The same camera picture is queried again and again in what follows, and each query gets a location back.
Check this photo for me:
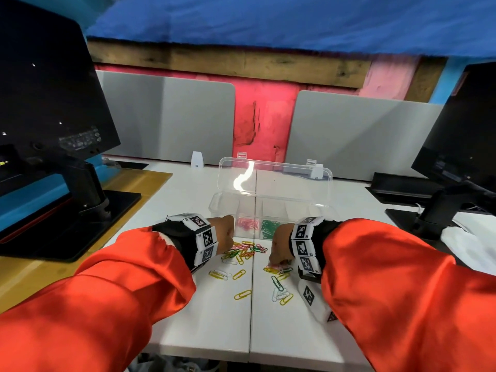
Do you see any person's left hand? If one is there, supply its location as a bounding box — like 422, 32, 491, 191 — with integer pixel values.
209, 215, 235, 255

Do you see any person's right hand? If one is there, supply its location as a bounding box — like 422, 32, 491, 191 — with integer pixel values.
269, 223, 296, 266

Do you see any person's right forearm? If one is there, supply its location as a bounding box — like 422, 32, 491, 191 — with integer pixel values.
310, 218, 496, 372

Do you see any person's left forearm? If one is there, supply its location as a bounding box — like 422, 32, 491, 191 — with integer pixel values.
0, 220, 197, 372

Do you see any right wristband with square markers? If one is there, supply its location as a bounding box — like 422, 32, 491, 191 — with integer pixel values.
289, 217, 326, 283

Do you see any wristband with square markers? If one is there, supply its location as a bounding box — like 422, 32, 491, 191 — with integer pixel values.
289, 217, 326, 283
166, 212, 219, 268

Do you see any bunch of green paper clips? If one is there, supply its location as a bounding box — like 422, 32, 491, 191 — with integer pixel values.
260, 219, 281, 240

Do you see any pile of mixed colour clips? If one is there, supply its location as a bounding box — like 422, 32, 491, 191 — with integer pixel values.
208, 239, 295, 307

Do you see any white wrist block with markers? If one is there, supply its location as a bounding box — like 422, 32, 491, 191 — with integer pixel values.
297, 280, 338, 324

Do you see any clear plastic box with lid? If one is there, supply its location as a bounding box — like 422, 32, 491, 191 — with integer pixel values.
208, 156, 338, 241

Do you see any left wristband with square markers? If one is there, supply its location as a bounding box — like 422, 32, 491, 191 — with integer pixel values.
166, 212, 219, 268

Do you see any grey divider panel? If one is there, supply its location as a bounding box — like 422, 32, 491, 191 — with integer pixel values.
96, 70, 236, 167
285, 90, 444, 182

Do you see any black monitor stand with base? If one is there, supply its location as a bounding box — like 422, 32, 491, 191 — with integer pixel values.
0, 156, 142, 264
385, 181, 496, 265

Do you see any white cloth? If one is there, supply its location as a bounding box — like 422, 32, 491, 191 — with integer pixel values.
439, 211, 496, 276

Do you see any wooden beam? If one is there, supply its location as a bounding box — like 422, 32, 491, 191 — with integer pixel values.
87, 38, 373, 89

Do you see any black monitor with red stripe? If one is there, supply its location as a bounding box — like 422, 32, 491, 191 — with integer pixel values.
411, 62, 496, 195

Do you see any blue tarp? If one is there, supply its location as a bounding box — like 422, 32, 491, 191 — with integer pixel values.
12, 0, 496, 59

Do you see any blue board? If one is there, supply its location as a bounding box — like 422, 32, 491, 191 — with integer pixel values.
0, 154, 121, 234

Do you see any large black monitor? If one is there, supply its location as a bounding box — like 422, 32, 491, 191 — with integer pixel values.
0, 0, 122, 198

